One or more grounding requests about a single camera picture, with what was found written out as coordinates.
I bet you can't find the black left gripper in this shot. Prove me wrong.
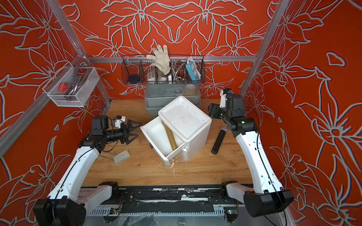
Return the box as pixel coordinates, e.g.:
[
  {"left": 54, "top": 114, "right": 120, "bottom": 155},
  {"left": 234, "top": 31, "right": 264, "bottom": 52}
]
[{"left": 104, "top": 120, "right": 143, "bottom": 144}]

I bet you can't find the white drawer cabinet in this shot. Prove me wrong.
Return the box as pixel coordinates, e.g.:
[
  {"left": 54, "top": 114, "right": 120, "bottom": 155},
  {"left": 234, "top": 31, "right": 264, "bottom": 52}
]
[{"left": 140, "top": 96, "right": 212, "bottom": 166}]

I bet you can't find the black microphone silver head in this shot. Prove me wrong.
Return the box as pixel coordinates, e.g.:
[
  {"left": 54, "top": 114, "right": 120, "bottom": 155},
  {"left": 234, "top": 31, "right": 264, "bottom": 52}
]
[{"left": 211, "top": 126, "right": 228, "bottom": 155}]

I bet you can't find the gold microphone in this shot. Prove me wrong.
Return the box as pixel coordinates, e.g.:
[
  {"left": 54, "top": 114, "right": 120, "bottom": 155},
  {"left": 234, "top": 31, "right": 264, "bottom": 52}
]
[{"left": 162, "top": 121, "right": 178, "bottom": 151}]

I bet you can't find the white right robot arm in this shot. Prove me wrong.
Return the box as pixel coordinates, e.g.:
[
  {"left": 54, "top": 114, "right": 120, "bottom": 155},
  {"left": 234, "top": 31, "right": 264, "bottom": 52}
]
[{"left": 208, "top": 88, "right": 294, "bottom": 217}]

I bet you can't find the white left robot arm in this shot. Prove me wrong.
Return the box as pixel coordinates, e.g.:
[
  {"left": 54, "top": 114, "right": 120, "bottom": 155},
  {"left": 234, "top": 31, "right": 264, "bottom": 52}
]
[{"left": 33, "top": 116, "right": 142, "bottom": 226}]

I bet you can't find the blue white box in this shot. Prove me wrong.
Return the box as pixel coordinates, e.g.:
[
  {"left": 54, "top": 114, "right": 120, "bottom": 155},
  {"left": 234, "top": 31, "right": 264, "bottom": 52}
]
[{"left": 186, "top": 57, "right": 201, "bottom": 82}]

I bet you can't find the grey plastic storage box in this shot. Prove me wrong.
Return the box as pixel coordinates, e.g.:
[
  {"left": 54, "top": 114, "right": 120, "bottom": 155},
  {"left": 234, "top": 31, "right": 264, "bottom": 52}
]
[{"left": 145, "top": 84, "right": 201, "bottom": 117}]

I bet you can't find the dark blue round object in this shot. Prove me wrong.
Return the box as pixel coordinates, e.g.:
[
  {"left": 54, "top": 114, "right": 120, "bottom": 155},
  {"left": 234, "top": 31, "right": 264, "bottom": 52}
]
[{"left": 127, "top": 74, "right": 140, "bottom": 84}]

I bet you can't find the white power strip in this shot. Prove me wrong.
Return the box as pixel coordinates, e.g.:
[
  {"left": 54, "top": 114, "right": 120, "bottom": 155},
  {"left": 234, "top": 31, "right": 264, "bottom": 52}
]
[{"left": 147, "top": 70, "right": 156, "bottom": 83}]

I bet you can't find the white work glove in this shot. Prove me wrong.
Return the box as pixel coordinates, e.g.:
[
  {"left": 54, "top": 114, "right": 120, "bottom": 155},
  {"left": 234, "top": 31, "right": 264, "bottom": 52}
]
[{"left": 146, "top": 44, "right": 171, "bottom": 75}]

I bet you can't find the metal coiled hose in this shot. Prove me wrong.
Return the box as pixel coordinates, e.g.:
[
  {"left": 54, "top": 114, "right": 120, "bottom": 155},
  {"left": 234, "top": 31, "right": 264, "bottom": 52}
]
[{"left": 173, "top": 60, "right": 187, "bottom": 82}]

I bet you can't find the black wire wall basket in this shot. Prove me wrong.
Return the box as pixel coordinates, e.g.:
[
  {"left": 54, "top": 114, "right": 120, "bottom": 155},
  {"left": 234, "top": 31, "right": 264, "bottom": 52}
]
[{"left": 121, "top": 55, "right": 206, "bottom": 84}]

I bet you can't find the white wire wall basket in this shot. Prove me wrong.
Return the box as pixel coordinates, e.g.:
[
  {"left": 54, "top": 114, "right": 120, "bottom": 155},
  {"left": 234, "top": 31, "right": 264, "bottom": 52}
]
[{"left": 42, "top": 63, "right": 100, "bottom": 107}]

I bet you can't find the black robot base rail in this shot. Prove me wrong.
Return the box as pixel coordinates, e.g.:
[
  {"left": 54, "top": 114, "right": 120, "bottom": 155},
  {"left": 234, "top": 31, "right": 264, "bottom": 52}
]
[{"left": 101, "top": 185, "right": 244, "bottom": 214}]

